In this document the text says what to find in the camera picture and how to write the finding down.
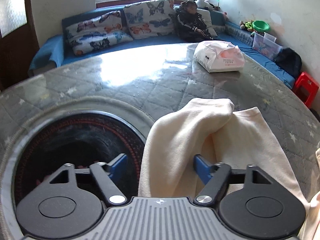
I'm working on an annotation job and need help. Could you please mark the black round induction cooktop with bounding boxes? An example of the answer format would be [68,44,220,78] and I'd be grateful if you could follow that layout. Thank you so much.
[14,113,145,203]

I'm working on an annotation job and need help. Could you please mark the dark wooden door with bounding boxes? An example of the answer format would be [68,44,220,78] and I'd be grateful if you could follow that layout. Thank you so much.
[1,0,39,90]

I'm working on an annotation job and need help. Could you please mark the clear plastic storage box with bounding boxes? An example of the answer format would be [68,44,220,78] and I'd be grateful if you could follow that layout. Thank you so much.
[252,33,283,61]

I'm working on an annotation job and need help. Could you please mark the seated child dark clothes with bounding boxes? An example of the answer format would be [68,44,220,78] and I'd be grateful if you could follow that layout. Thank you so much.
[175,0,213,43]

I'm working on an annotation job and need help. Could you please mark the white pillow on sofa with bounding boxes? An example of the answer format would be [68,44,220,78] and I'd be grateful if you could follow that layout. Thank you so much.
[197,9,217,37]

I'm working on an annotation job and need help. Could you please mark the butterfly cushion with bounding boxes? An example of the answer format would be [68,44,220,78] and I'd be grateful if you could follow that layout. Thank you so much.
[66,10,133,56]
[123,0,175,40]

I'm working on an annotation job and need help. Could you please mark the cream knit garment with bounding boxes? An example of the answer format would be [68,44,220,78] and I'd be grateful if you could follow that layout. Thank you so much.
[138,98,319,239]

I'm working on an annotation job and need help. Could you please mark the white plush toy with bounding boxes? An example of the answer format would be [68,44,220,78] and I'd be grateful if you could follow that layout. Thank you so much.
[194,0,215,11]

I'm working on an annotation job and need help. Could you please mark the blue corner sofa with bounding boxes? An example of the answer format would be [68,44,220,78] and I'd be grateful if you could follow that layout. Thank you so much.
[28,10,295,89]

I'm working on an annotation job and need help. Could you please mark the green plastic bowl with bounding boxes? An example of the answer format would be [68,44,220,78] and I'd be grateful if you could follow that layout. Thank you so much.
[252,20,270,33]

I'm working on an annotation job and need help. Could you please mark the red plastic stool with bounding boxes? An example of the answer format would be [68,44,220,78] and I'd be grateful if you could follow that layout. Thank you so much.
[293,72,319,108]

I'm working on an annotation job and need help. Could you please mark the butterfly cushion left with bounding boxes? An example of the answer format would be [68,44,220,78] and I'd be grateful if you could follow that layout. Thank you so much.
[66,10,133,56]

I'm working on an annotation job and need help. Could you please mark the butterfly cushion right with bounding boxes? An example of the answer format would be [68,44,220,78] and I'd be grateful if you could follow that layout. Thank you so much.
[123,0,175,40]

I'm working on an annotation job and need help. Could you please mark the black backpack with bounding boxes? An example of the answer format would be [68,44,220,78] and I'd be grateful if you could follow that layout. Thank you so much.
[273,47,302,79]

